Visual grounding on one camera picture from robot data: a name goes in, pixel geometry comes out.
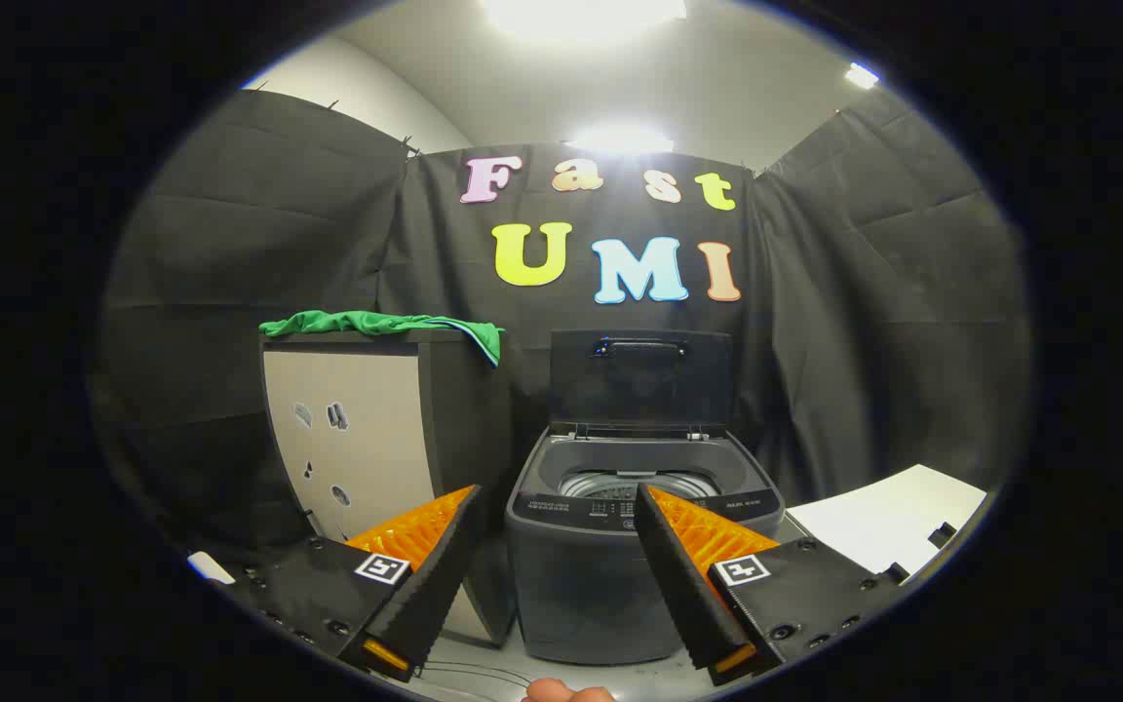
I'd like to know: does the small white object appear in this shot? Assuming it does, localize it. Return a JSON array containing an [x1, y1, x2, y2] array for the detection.
[[187, 552, 236, 586]]

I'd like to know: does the beige and dark cabinet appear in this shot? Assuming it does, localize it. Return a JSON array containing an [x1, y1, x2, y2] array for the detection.
[[259, 330, 523, 646]]

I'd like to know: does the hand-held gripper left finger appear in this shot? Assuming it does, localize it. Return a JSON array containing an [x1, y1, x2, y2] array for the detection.
[[220, 485, 484, 683]]

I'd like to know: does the dark glass washing machine lid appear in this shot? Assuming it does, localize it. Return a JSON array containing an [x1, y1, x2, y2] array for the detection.
[[549, 330, 733, 437]]

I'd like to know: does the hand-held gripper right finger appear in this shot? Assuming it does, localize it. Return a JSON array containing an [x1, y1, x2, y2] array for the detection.
[[634, 483, 913, 686]]

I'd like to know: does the thin black cable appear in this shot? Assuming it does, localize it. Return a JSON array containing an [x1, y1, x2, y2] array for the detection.
[[422, 661, 533, 689]]

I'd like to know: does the green garment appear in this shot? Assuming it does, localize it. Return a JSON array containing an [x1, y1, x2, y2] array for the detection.
[[259, 310, 506, 369]]

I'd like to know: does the grey washing machine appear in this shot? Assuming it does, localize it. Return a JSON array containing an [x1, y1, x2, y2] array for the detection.
[[506, 424, 787, 666]]

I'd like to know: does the large ceiling light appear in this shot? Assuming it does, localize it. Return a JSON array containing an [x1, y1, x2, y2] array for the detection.
[[482, 0, 689, 42]]

